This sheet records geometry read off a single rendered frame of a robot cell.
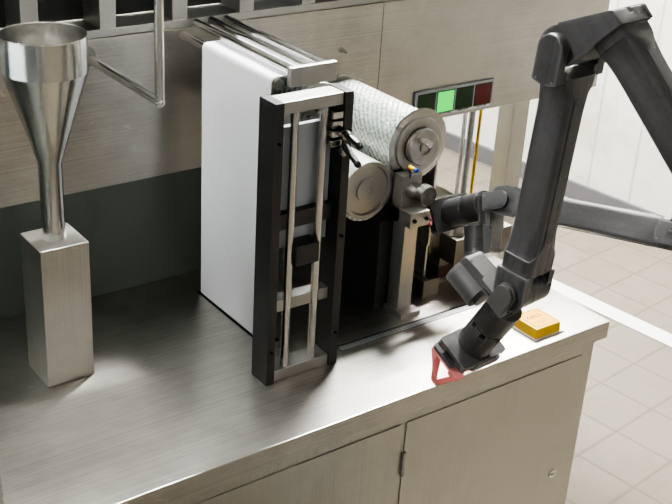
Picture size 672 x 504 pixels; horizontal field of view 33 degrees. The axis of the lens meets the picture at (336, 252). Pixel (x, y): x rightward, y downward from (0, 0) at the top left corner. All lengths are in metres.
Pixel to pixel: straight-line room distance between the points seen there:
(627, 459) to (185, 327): 1.76
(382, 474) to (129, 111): 0.85
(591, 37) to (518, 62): 1.38
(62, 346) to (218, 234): 0.41
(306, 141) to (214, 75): 0.29
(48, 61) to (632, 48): 0.89
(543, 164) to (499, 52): 1.24
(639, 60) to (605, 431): 2.36
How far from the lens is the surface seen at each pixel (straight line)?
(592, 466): 3.59
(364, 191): 2.25
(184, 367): 2.17
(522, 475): 2.56
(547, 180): 1.64
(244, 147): 2.14
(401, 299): 2.36
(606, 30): 1.52
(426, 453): 2.28
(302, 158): 1.99
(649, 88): 1.52
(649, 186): 5.18
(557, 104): 1.60
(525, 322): 2.36
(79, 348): 2.12
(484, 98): 2.85
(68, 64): 1.88
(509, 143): 3.23
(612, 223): 2.10
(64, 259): 2.02
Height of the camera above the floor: 2.05
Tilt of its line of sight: 26 degrees down
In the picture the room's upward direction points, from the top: 4 degrees clockwise
